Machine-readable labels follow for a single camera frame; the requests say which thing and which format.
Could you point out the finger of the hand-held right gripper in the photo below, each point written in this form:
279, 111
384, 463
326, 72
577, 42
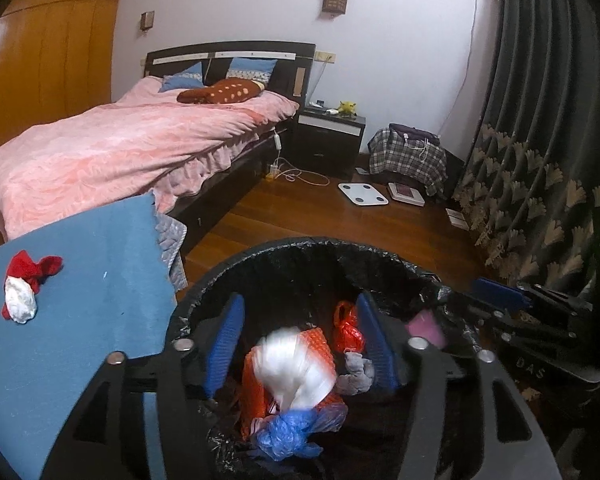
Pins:
500, 294
485, 321

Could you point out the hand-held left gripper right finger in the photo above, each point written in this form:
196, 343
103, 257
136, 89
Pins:
375, 345

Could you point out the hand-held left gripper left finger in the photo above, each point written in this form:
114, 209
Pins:
227, 340

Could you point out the red plastic bag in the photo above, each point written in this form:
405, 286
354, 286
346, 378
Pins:
347, 332

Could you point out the grey tissue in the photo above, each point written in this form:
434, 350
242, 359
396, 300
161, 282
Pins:
355, 375

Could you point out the trash bin with black bag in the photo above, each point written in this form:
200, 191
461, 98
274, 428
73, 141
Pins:
215, 290

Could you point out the pink wrapper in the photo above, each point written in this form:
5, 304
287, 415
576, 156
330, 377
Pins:
425, 327

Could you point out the small white tissue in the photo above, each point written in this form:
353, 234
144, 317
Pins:
290, 365

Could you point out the blue plastic bag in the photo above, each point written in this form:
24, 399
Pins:
285, 432

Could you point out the small book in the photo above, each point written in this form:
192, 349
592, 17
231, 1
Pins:
456, 218

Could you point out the grey quilted cloth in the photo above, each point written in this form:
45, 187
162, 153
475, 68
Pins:
172, 235

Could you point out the flat white box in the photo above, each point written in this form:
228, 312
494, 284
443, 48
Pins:
405, 193

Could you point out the blue tablecloth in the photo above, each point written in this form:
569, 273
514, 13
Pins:
80, 335

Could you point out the white bathroom scale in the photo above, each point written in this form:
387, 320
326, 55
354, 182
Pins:
362, 193

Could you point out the plaid covered stool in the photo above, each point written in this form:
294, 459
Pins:
405, 165

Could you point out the dark patterned curtain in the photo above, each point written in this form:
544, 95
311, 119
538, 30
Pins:
545, 135

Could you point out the purple cloth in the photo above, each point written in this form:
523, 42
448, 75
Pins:
415, 134

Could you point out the white power strip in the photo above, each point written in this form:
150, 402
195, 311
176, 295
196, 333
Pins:
278, 141

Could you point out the dark nightstand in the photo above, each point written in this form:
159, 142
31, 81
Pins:
330, 145

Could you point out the large white crumpled paper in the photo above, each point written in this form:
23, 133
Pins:
20, 302

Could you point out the red cloth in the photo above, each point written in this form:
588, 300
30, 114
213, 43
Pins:
24, 264

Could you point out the pink bed blanket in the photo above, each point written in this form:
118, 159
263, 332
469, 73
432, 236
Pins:
105, 150

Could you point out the yellow plush toy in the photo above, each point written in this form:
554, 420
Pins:
346, 108

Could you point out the small items on nightstand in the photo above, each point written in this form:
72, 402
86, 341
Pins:
322, 106

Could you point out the brown dotted pillow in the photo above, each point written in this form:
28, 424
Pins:
220, 92

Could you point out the blue pillow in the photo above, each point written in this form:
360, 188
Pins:
252, 69
182, 79

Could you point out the bed with pink blanket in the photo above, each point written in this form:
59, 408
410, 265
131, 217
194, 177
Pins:
290, 60

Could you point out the wooden wardrobe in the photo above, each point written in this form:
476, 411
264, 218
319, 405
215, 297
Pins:
45, 60

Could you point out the beige wall socket strip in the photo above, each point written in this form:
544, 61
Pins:
324, 56

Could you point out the brown wall lamp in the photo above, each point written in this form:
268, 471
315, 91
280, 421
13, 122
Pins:
147, 21
335, 1

